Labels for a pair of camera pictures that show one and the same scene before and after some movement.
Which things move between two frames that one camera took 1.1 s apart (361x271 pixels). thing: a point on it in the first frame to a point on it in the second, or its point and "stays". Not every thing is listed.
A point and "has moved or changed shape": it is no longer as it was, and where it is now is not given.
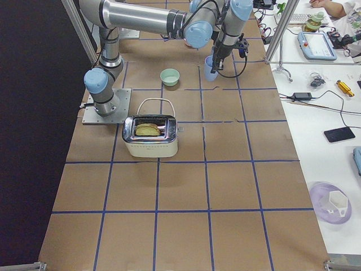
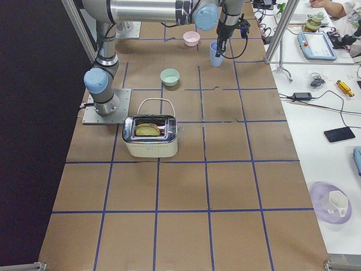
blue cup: (207, 66) has moved or changed shape
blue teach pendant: (316, 45) stays
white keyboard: (299, 18) stays
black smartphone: (338, 134) stays
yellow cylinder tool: (344, 88) stays
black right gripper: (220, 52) to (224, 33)
